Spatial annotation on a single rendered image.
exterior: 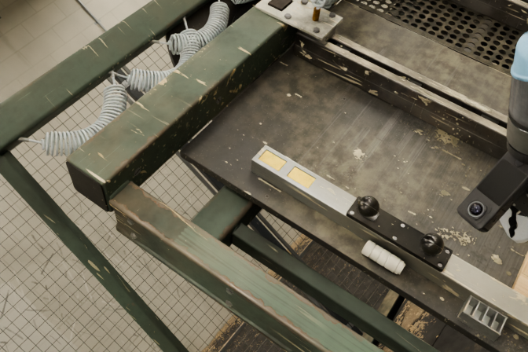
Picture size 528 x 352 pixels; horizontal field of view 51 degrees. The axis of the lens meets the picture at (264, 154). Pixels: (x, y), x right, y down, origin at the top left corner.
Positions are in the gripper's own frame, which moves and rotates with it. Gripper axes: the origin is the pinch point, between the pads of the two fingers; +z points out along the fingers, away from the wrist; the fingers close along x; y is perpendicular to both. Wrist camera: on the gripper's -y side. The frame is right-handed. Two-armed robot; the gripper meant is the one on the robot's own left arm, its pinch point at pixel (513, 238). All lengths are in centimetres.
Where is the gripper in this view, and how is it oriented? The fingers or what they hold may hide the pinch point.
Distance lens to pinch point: 92.2
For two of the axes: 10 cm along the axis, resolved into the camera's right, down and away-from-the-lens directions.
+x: -5.1, -5.2, 6.8
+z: 2.3, 6.8, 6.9
